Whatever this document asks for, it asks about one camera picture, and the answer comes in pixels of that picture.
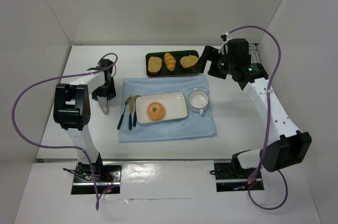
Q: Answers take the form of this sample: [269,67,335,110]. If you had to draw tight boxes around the metal tongs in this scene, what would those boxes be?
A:
[97,97,109,115]

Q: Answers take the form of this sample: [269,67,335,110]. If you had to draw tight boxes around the white soup cup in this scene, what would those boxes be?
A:
[187,88,210,116]

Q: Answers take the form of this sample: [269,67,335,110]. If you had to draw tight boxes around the orange bagel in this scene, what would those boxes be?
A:
[147,102,165,121]

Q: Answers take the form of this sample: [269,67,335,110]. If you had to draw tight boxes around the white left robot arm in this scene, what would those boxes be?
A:
[53,59,116,175]

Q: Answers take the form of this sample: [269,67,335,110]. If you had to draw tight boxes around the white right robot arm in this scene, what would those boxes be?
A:
[192,39,312,172]

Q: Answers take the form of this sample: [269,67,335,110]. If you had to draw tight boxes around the right bread slice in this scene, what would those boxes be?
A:
[180,55,199,70]

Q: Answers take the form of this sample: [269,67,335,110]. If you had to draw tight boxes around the bread slice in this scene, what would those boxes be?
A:
[147,57,163,74]
[180,55,199,70]

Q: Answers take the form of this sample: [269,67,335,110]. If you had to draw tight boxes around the left bread slice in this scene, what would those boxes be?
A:
[147,57,163,74]

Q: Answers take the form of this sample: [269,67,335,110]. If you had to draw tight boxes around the dark green tray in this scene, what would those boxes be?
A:
[145,50,199,78]

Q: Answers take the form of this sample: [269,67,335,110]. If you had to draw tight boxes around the yellow croissant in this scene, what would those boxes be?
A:
[164,52,176,72]

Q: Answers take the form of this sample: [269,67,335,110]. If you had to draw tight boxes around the white rectangular plate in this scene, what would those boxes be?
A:
[136,91,188,124]

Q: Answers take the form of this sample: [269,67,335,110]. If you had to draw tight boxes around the light blue cloth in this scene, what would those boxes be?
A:
[118,74,217,143]

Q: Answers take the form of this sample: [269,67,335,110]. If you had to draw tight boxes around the gold knife teal handle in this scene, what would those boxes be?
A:
[128,96,134,130]

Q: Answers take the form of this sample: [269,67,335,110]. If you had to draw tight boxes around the gold fork teal handle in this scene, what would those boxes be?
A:
[117,96,132,130]

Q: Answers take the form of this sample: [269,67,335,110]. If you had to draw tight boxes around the gold spoon teal handle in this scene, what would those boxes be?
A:
[133,95,140,127]

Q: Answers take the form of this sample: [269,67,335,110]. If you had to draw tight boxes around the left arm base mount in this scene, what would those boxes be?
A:
[63,162,122,195]

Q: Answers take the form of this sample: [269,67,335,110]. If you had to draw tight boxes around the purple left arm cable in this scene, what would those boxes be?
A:
[11,53,119,211]

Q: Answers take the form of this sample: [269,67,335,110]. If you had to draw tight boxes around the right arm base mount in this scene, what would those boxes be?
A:
[209,162,264,192]

